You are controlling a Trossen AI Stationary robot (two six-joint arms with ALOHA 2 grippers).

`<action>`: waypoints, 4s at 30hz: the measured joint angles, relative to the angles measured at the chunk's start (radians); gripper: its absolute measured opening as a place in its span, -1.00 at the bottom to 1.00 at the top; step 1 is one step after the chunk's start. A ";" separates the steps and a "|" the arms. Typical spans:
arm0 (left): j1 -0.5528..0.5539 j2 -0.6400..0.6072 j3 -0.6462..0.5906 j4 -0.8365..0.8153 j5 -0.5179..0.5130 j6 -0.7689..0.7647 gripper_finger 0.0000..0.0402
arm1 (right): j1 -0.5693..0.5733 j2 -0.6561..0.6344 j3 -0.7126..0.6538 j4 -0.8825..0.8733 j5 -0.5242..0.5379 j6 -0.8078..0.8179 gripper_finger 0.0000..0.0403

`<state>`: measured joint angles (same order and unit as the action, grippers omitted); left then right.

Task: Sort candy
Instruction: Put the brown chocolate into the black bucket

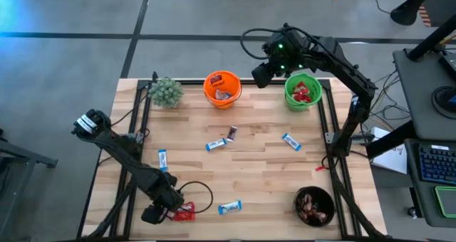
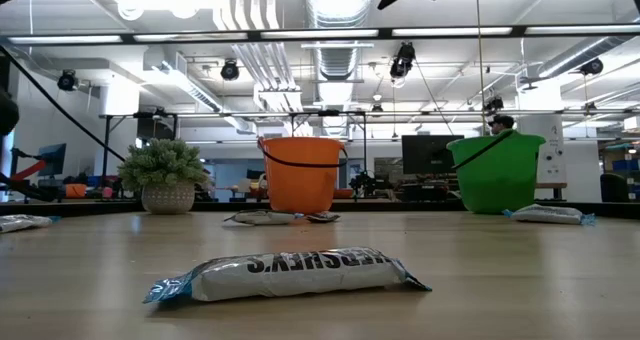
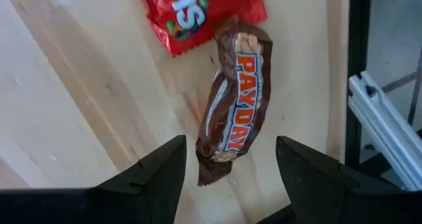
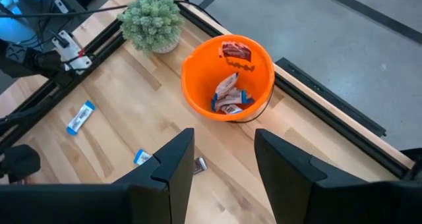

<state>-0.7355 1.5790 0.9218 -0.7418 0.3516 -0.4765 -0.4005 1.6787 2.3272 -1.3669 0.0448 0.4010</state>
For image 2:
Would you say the orange plastic bucket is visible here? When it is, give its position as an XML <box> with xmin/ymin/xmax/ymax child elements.
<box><xmin>257</xmin><ymin>136</ymin><xmax>350</xmax><ymax>216</ymax></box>

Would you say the black aluminium rig frame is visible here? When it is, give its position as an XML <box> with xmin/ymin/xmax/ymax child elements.
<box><xmin>0</xmin><ymin>24</ymin><xmax>640</xmax><ymax>220</ymax></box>

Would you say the distant black rig frame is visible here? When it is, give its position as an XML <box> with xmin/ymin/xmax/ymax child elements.
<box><xmin>98</xmin><ymin>108</ymin><xmax>640</xmax><ymax>201</ymax></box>

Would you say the black computer monitor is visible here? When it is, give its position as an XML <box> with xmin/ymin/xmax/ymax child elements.
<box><xmin>401</xmin><ymin>134</ymin><xmax>465</xmax><ymax>175</ymax></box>

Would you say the blue white candy bar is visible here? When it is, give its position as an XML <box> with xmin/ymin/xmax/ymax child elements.
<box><xmin>223</xmin><ymin>209</ymin><xmax>305</xmax><ymax>227</ymax></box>
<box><xmin>143</xmin><ymin>246</ymin><xmax>433</xmax><ymax>305</ymax></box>
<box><xmin>0</xmin><ymin>213</ymin><xmax>62</xmax><ymax>234</ymax></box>
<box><xmin>502</xmin><ymin>203</ymin><xmax>597</xmax><ymax>227</ymax></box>

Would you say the thin black base cable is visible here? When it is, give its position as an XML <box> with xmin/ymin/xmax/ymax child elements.
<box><xmin>0</xmin><ymin>44</ymin><xmax>126</xmax><ymax>162</ymax></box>

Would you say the person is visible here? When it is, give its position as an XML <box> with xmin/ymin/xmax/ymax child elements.
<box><xmin>487</xmin><ymin>114</ymin><xmax>516</xmax><ymax>136</ymax></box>

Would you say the green plastic bucket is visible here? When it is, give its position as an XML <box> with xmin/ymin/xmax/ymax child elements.
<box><xmin>446</xmin><ymin>128</ymin><xmax>547</xmax><ymax>215</ymax></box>

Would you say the small brown candy bar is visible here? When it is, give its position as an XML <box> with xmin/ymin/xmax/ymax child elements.
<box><xmin>305</xmin><ymin>211</ymin><xmax>342</xmax><ymax>225</ymax></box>

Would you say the small artificial green plant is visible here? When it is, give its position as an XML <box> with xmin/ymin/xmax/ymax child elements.
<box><xmin>118</xmin><ymin>138</ymin><xmax>209</xmax><ymax>215</ymax></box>

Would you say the blue screen monitor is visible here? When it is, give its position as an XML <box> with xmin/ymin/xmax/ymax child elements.
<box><xmin>37</xmin><ymin>143</ymin><xmax>67</xmax><ymax>177</ymax></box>

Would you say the thin hanging cord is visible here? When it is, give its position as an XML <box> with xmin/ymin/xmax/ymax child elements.
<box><xmin>473</xmin><ymin>0</ymin><xmax>487</xmax><ymax>135</ymax></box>

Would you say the black office chair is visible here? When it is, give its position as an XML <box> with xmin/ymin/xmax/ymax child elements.
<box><xmin>599</xmin><ymin>173</ymin><xmax>630</xmax><ymax>203</ymax></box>

